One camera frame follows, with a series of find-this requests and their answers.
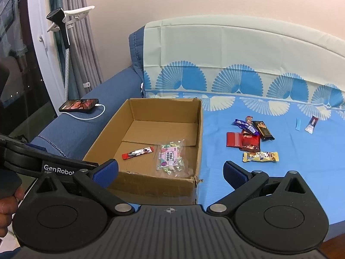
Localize yellow snack bar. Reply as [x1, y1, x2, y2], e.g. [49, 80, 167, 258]
[242, 152, 279, 163]

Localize dark red snack pouch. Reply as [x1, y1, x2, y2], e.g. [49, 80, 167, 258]
[240, 130, 261, 153]

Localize purple chocolate bar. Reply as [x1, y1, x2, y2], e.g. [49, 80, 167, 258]
[232, 119, 259, 136]

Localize black gold snack bar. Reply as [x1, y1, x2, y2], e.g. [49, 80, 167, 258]
[253, 120, 275, 141]

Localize red stick snack packet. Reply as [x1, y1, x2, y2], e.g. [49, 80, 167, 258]
[122, 146, 154, 160]

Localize small red candy bar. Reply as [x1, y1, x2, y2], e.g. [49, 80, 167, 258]
[246, 116, 254, 126]

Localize clear bag of candies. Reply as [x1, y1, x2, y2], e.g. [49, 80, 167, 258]
[156, 140, 186, 178]

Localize purple white sachet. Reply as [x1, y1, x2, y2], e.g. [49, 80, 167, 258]
[305, 115, 319, 134]

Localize person's left hand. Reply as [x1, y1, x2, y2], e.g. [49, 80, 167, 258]
[0, 186, 25, 237]

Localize blue sofa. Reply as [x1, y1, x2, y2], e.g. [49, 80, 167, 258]
[31, 28, 145, 160]

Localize brown cardboard box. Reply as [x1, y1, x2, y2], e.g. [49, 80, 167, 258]
[84, 98, 203, 205]

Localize black smartphone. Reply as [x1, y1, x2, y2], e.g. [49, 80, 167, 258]
[58, 99, 99, 113]

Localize small blue wrapper piece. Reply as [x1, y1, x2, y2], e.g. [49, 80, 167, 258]
[295, 118, 301, 131]

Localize blue white patterned sofa cover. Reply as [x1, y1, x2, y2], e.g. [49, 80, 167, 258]
[143, 16, 344, 224]

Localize black white phone stand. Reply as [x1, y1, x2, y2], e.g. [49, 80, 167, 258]
[46, 5, 95, 101]

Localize grey curtain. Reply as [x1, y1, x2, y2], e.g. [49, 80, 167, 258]
[49, 0, 104, 99]

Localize white charging cable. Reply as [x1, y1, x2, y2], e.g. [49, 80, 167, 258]
[67, 103, 107, 121]

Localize white window frame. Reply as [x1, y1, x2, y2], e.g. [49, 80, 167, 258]
[27, 0, 64, 112]

